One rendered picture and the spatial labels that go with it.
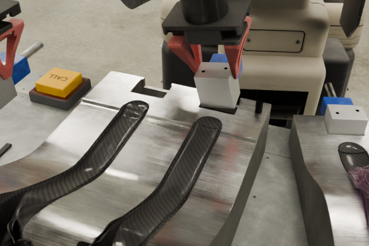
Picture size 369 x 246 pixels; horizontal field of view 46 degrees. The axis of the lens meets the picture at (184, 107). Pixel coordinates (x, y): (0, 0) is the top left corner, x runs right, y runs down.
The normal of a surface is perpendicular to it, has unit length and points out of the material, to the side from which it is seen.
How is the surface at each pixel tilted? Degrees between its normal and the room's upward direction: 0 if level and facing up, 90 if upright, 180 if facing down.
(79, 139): 3
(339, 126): 90
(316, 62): 8
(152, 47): 0
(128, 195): 25
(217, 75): 13
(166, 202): 20
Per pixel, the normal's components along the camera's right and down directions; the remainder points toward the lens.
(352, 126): -0.07, 0.58
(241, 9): -0.21, -0.75
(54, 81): 0.00, -0.81
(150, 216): 0.18, -0.97
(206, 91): -0.32, 0.66
